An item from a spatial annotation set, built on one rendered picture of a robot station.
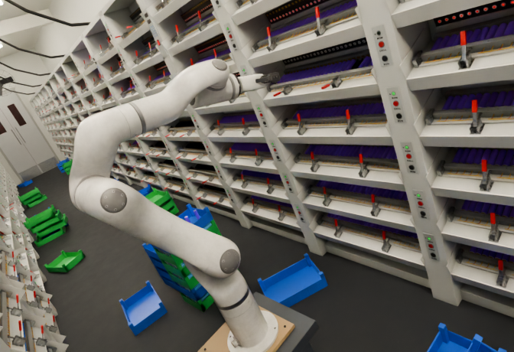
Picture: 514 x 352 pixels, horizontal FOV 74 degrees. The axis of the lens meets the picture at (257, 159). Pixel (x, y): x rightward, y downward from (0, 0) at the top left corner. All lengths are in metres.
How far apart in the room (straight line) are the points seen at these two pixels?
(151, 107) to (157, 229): 0.32
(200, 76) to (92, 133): 0.32
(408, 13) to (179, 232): 0.87
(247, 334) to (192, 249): 0.39
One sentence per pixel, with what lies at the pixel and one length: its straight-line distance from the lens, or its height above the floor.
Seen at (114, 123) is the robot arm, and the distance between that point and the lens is 0.92.
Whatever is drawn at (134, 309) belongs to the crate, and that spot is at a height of 0.00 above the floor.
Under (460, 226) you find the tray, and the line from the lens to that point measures 1.40.
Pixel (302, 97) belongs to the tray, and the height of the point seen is 0.92.
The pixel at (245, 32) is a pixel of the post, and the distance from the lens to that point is 1.61.
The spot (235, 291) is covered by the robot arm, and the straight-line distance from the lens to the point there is 1.15.
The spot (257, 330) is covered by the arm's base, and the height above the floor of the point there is 0.35.
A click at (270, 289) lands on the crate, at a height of 0.00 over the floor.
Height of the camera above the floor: 1.22
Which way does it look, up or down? 19 degrees down
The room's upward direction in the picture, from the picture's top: 23 degrees counter-clockwise
